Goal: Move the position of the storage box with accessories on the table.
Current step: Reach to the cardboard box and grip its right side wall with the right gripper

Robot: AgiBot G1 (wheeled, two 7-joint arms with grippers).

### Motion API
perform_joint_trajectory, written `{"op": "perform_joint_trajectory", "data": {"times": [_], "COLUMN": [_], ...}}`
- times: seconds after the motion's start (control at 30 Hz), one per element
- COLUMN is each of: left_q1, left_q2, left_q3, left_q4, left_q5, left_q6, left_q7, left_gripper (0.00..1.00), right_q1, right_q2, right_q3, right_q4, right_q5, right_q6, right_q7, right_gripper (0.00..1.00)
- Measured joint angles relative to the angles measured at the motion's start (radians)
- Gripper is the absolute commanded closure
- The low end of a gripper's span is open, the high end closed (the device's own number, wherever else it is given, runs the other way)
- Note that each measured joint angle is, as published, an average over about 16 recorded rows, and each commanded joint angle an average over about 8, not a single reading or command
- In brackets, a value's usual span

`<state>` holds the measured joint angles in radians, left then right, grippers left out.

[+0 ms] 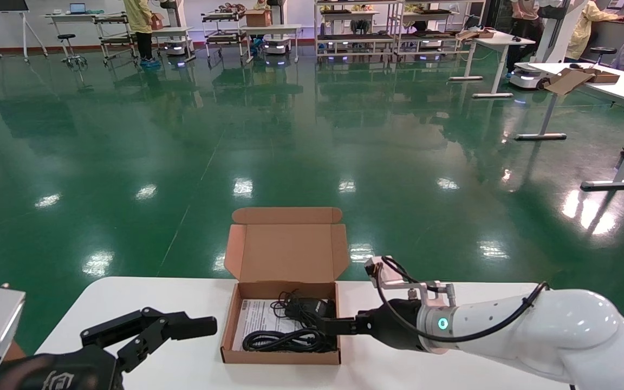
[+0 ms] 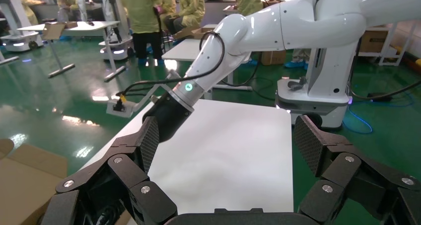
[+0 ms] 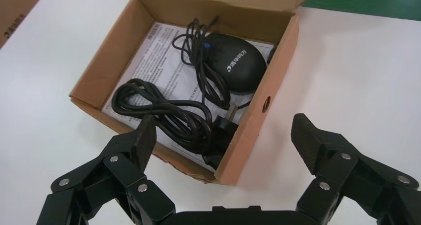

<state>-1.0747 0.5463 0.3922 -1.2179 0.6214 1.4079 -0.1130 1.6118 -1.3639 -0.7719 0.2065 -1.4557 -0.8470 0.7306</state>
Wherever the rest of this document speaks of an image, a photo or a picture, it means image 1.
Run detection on white table with thin legs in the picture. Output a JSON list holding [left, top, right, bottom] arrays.
[[240, 24, 302, 64]]

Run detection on open flat cardboard box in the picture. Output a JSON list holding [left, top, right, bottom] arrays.
[[549, 67, 621, 97]]

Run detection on seated person yellow coat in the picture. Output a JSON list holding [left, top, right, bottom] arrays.
[[565, 0, 624, 62]]

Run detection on black coiled power cable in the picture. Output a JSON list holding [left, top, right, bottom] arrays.
[[242, 328, 338, 354]]

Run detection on metal shelf rack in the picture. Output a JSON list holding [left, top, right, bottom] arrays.
[[314, 0, 402, 61], [399, 0, 487, 58]]

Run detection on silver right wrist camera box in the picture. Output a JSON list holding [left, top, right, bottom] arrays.
[[365, 256, 457, 308]]

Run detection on black round stool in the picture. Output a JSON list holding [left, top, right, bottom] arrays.
[[56, 34, 88, 69]]

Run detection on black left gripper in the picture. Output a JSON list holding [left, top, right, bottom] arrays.
[[0, 307, 218, 390]]

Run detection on white desk with T legs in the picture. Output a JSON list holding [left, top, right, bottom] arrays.
[[448, 31, 536, 99]]

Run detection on white printed manual sheet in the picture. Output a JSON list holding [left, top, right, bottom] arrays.
[[232, 298, 303, 352]]

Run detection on tall white robot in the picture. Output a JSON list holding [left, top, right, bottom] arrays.
[[508, 0, 590, 90]]

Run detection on person yellow coat black trousers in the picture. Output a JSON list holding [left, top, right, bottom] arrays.
[[123, 0, 163, 69]]

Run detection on brown cardboard storage box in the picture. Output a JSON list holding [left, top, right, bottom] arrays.
[[220, 207, 350, 365]]

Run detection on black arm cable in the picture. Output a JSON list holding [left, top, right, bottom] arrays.
[[375, 256, 550, 343]]

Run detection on metal trolley cart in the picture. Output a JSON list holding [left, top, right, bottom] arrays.
[[95, 14, 138, 66]]

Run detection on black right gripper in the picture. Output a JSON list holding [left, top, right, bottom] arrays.
[[312, 299, 427, 352]]

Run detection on person light top black trousers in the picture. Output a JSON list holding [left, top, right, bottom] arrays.
[[505, 0, 542, 80]]

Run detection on white desk with laptop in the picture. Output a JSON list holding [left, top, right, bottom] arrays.
[[45, 12, 128, 28]]

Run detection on black power adapter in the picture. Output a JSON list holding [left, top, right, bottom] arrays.
[[284, 296, 336, 326]]

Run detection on small white table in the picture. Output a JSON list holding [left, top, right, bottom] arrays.
[[152, 27, 197, 63]]

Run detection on metal trolley with brown items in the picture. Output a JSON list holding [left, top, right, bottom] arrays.
[[201, 4, 249, 63]]

